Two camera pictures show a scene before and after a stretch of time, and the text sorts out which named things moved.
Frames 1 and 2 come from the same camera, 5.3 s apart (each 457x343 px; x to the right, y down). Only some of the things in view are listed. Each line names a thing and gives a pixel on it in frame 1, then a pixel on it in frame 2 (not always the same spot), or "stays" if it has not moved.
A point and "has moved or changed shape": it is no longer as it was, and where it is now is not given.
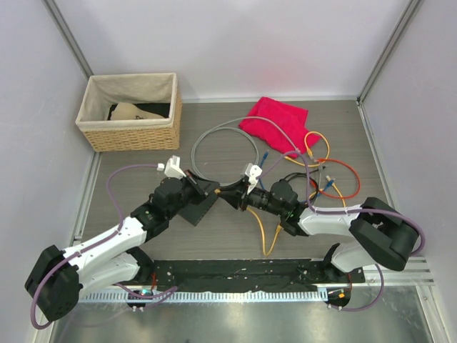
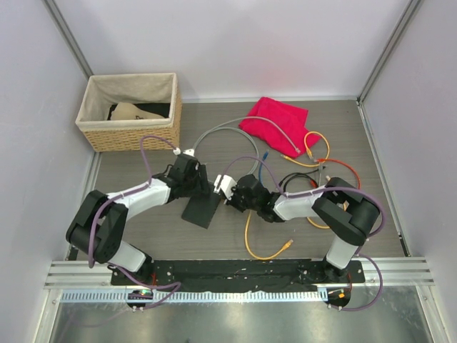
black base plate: [250, 274] stays
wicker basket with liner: [131, 112] stays
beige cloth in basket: [125, 111] stays
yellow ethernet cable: [279, 227] → [284, 246]
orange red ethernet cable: [313, 182] stays
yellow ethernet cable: [335, 186] has moved or changed shape
